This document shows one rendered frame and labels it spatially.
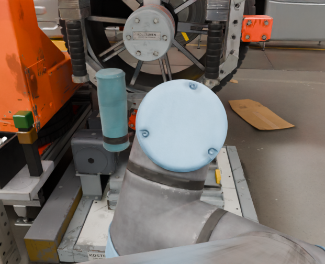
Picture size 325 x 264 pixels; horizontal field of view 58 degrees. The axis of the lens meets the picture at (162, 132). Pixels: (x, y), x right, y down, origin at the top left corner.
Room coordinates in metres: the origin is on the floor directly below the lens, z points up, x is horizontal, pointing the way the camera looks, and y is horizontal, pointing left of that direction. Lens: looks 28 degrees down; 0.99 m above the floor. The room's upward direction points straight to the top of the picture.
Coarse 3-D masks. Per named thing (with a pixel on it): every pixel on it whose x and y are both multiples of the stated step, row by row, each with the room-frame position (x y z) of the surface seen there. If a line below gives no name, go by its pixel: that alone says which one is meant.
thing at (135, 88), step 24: (96, 0) 1.17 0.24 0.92; (168, 0) 1.04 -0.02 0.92; (192, 0) 1.03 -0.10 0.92; (96, 24) 1.18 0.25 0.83; (192, 24) 1.03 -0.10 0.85; (96, 48) 1.08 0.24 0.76; (120, 48) 1.05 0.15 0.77; (144, 72) 1.25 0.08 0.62; (168, 72) 1.04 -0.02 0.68; (192, 72) 1.13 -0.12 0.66
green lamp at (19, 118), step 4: (20, 112) 0.74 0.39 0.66; (24, 112) 0.74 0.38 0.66; (28, 112) 0.74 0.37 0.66; (16, 116) 0.71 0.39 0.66; (20, 116) 0.71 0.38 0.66; (24, 116) 0.71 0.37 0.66; (28, 116) 0.73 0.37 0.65; (32, 116) 0.75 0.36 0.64; (16, 120) 0.71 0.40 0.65; (20, 120) 0.71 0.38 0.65; (24, 120) 0.71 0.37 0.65; (28, 120) 0.72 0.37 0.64; (32, 120) 0.74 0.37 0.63; (16, 124) 0.71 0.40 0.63; (20, 124) 0.71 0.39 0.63; (24, 124) 0.71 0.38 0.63; (28, 124) 0.72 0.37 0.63; (32, 124) 0.74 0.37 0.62
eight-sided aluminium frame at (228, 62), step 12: (240, 0) 0.92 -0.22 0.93; (228, 12) 0.96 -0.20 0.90; (240, 12) 0.92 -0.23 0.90; (228, 24) 0.92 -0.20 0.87; (240, 24) 0.92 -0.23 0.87; (84, 36) 1.00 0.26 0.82; (228, 36) 0.92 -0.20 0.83; (240, 36) 0.92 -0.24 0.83; (84, 48) 0.99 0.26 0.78; (228, 48) 0.92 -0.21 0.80; (228, 60) 0.92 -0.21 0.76; (96, 72) 0.95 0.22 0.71; (228, 72) 0.92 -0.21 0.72; (96, 84) 0.95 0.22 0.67; (132, 96) 0.98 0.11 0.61; (144, 96) 0.98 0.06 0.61
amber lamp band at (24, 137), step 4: (32, 128) 0.74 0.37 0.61; (20, 132) 0.72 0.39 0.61; (24, 132) 0.72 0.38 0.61; (28, 132) 0.72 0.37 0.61; (32, 132) 0.73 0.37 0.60; (36, 132) 0.75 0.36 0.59; (20, 136) 0.71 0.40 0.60; (24, 136) 0.71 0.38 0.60; (28, 136) 0.71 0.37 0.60; (32, 136) 0.72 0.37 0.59; (36, 136) 0.74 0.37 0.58; (20, 140) 0.71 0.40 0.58; (24, 140) 0.71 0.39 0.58; (28, 140) 0.71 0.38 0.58; (32, 140) 0.72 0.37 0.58
